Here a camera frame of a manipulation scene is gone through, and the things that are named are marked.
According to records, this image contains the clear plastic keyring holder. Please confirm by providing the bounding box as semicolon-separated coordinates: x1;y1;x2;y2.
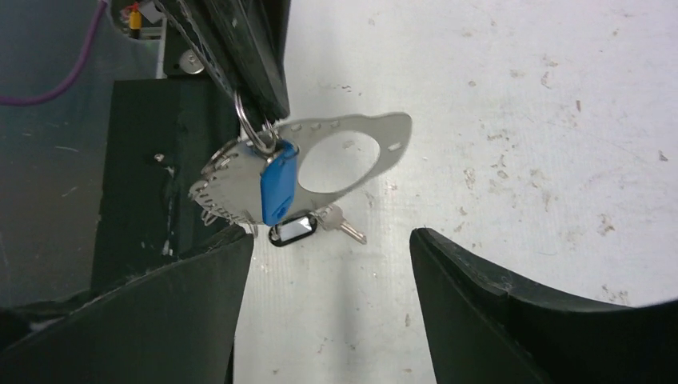
188;97;413;226

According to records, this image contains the black tagged key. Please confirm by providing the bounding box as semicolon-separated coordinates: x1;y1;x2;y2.
268;204;367;247

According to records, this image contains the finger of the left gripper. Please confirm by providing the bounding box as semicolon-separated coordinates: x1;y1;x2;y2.
154;1;249;102
205;0;291;121

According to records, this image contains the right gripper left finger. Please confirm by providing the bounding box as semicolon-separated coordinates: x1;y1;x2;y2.
1;226;254;383

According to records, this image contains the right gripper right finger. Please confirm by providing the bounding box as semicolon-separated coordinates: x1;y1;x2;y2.
409;228;677;383

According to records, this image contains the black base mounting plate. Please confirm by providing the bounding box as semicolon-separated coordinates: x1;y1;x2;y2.
90;31;242;295

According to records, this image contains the blue tagged key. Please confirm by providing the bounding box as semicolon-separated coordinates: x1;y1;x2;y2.
260;140;298;226

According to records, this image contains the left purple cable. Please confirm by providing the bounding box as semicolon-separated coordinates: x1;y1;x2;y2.
0;0;110;107

